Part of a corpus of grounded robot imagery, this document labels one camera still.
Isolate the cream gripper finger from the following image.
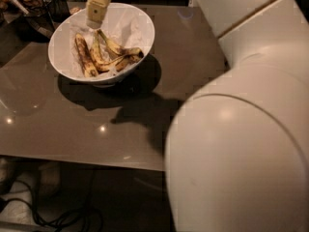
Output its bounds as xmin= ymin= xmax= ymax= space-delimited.
xmin=86 ymin=0 xmax=111 ymax=29

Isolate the spotted brown banana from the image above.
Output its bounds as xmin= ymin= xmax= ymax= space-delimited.
xmin=98 ymin=29 xmax=144 ymax=63

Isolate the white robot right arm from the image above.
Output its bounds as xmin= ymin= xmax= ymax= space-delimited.
xmin=165 ymin=0 xmax=309 ymax=232

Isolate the white paper in bowl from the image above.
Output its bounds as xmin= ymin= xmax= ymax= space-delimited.
xmin=69 ymin=14 xmax=152 ymax=82

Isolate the spotted banana far left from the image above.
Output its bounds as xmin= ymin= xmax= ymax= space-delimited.
xmin=74 ymin=33 xmax=98 ymax=77

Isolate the white ceramic bowl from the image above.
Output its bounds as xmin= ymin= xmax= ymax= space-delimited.
xmin=48 ymin=3 xmax=155 ymax=86

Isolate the spotted banana middle curved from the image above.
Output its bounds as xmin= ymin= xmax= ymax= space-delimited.
xmin=90 ymin=32 xmax=124 ymax=73

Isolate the small banana piece front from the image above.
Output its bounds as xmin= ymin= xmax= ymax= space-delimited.
xmin=115 ymin=58 xmax=128 ymax=72

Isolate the black mesh cup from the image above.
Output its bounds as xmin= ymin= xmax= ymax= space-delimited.
xmin=45 ymin=0 xmax=70 ymax=22

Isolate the dark tray with clutter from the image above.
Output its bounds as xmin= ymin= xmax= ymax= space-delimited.
xmin=9 ymin=0 xmax=54 ymax=39

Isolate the black cable on floor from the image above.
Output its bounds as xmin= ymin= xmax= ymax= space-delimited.
xmin=0 ymin=179 xmax=104 ymax=232

